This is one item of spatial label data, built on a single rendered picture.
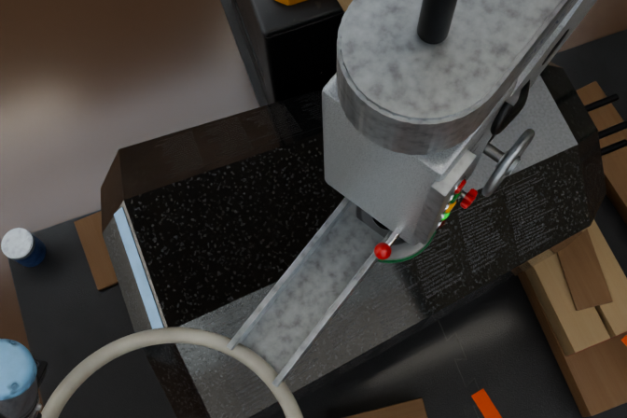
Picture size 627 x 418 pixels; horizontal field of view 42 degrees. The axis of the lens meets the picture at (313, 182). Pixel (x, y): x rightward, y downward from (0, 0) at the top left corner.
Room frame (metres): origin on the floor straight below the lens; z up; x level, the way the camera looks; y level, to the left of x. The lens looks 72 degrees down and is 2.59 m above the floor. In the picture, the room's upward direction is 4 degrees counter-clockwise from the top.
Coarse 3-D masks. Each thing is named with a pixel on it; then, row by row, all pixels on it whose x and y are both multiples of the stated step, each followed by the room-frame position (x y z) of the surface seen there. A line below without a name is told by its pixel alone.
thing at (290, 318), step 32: (352, 224) 0.43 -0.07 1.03; (320, 256) 0.37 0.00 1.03; (352, 256) 0.36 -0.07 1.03; (288, 288) 0.31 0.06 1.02; (320, 288) 0.30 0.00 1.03; (352, 288) 0.29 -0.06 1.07; (256, 320) 0.25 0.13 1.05; (288, 320) 0.25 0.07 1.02; (320, 320) 0.24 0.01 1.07; (256, 352) 0.19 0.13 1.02; (288, 352) 0.19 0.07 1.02
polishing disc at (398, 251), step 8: (352, 208) 0.51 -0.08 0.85; (360, 208) 0.51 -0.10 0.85; (360, 216) 0.49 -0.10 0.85; (368, 216) 0.49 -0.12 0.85; (368, 224) 0.47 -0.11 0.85; (384, 232) 0.45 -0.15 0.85; (400, 240) 0.43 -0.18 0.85; (392, 248) 0.41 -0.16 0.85; (400, 248) 0.41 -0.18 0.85; (408, 248) 0.41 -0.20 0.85; (416, 248) 0.41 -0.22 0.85; (392, 256) 0.40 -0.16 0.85; (400, 256) 0.40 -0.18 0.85; (408, 256) 0.39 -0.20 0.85
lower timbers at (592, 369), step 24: (600, 96) 1.06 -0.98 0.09; (600, 120) 0.97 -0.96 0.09; (600, 144) 0.89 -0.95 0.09; (624, 168) 0.80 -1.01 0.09; (624, 192) 0.72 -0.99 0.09; (624, 216) 0.65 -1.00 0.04; (528, 288) 0.44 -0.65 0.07; (552, 336) 0.28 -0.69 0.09; (624, 336) 0.27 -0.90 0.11; (576, 360) 0.21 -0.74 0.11; (600, 360) 0.20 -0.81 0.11; (624, 360) 0.19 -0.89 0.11; (576, 384) 0.14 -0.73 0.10; (600, 384) 0.13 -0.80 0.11; (624, 384) 0.12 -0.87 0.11; (600, 408) 0.06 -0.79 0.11
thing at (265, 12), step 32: (224, 0) 1.58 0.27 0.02; (256, 0) 1.13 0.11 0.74; (320, 0) 1.11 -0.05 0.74; (256, 32) 1.13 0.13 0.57; (288, 32) 1.04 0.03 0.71; (320, 32) 1.07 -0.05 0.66; (256, 64) 1.25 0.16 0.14; (288, 64) 1.04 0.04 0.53; (320, 64) 1.07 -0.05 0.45; (256, 96) 1.19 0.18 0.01; (288, 96) 1.04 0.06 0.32
